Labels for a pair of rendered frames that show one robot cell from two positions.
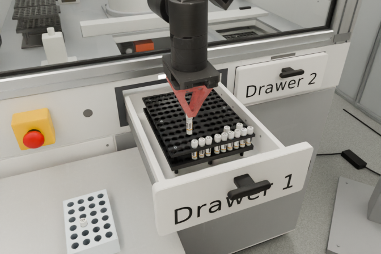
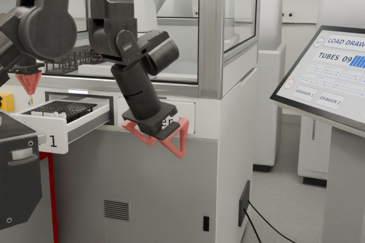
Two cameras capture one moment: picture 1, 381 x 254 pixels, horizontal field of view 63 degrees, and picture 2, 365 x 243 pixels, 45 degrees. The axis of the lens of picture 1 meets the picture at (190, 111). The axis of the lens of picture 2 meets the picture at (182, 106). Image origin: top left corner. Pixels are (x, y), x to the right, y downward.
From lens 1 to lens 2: 1.34 m
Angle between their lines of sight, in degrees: 40
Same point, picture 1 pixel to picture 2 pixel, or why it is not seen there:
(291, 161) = (50, 125)
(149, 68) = (63, 84)
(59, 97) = (18, 89)
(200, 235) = not seen: outside the picture
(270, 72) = not seen: hidden behind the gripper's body
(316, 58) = (181, 104)
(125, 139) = not seen: hidden behind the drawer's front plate
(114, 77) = (44, 84)
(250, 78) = (126, 107)
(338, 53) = (209, 107)
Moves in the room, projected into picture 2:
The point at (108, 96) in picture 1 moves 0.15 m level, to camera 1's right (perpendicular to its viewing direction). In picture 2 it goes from (41, 95) to (65, 101)
